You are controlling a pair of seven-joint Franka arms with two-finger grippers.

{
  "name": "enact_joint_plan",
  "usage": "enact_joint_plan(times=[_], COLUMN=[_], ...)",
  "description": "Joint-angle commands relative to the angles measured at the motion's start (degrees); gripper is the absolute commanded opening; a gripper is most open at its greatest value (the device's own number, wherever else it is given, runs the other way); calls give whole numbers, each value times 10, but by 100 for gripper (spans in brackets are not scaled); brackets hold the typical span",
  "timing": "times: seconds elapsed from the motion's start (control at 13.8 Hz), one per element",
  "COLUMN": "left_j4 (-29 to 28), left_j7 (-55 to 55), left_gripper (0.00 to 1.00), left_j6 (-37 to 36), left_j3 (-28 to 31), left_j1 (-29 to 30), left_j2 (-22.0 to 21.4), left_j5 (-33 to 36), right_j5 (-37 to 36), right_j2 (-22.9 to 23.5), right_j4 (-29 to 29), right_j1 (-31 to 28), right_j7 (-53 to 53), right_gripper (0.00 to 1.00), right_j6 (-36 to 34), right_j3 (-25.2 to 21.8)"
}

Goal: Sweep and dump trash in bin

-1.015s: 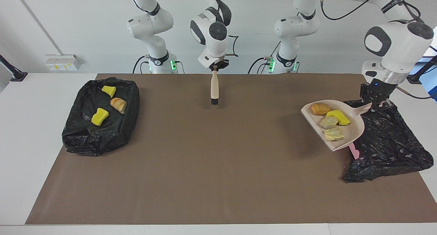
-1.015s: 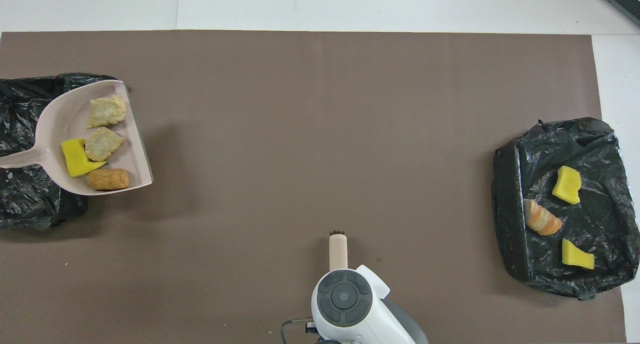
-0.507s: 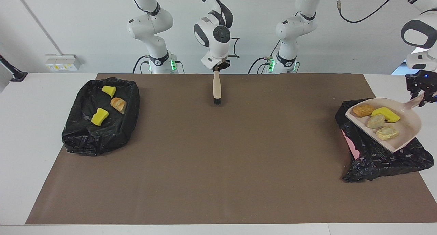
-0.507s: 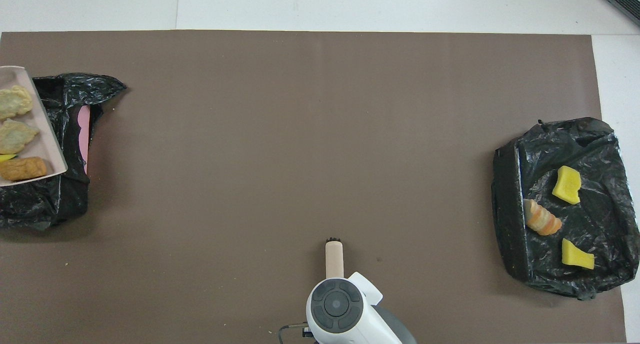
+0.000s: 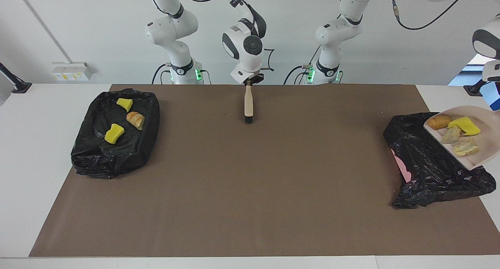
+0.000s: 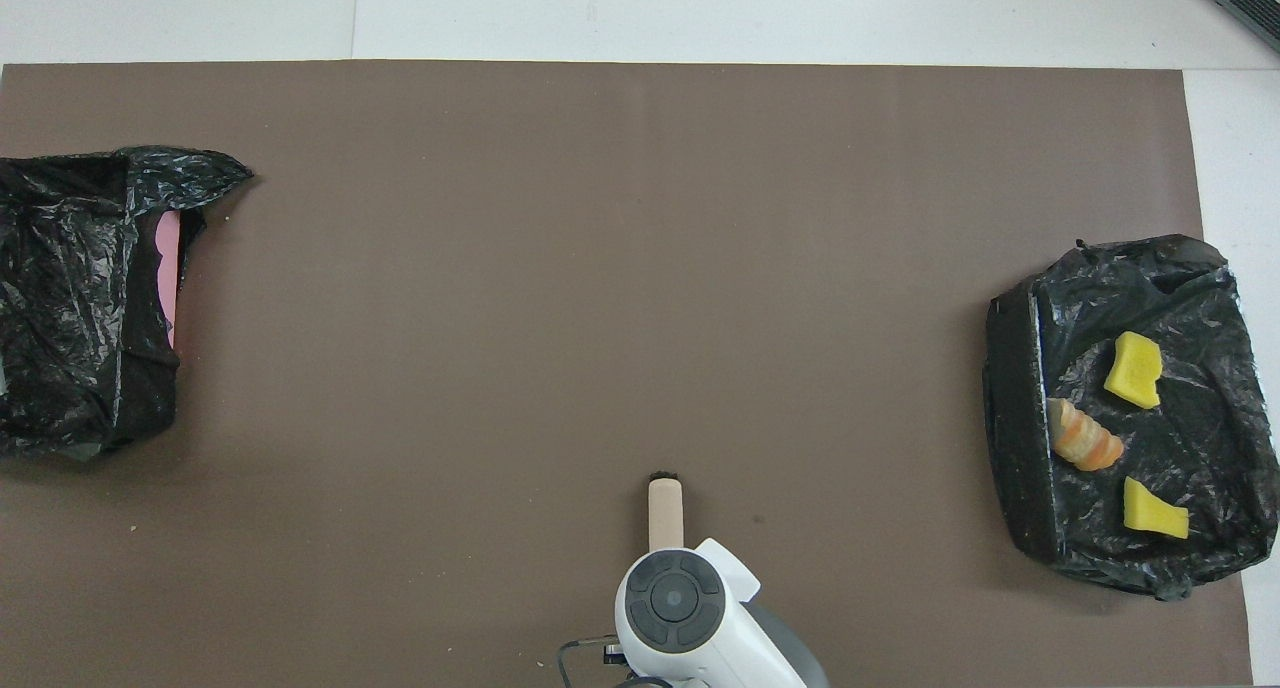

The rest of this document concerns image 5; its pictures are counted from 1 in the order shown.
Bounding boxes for bin wrapped in black bag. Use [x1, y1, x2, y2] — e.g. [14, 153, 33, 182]
[70, 88, 161, 179]

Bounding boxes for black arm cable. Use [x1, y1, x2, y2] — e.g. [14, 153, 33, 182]
[148, 0, 276, 72]
[393, 0, 500, 31]

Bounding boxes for brown table mat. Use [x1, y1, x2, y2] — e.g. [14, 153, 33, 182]
[29, 84, 500, 258]

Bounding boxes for croissant-shaped foam piece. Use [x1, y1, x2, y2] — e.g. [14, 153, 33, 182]
[126, 111, 145, 130]

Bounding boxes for brown round cookie piece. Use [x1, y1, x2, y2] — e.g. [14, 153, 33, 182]
[426, 114, 453, 130]

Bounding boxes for pink bin with black bag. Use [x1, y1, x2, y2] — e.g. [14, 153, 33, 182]
[383, 112, 496, 210]

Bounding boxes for beige plastic dustpan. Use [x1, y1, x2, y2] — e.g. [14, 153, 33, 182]
[423, 106, 500, 170]

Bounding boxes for beige hand brush black bristles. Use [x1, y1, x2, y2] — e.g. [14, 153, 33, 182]
[244, 84, 254, 124]

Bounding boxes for white wall outlet box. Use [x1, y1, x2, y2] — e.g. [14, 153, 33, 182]
[52, 62, 93, 82]

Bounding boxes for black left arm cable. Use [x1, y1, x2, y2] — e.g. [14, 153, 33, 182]
[393, 0, 500, 31]

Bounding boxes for small beige foam chunk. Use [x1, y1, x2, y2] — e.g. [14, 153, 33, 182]
[441, 126, 462, 144]

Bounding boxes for L-shaped yellow sponge piece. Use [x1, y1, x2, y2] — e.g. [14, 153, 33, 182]
[448, 116, 482, 136]

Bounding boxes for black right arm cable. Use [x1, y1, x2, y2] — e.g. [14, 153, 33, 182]
[148, 0, 276, 72]

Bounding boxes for large yellow sponge piece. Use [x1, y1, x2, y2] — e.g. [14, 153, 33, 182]
[104, 124, 125, 145]

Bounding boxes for black camera stand clamp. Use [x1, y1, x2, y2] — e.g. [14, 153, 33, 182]
[464, 63, 500, 96]
[0, 62, 32, 94]

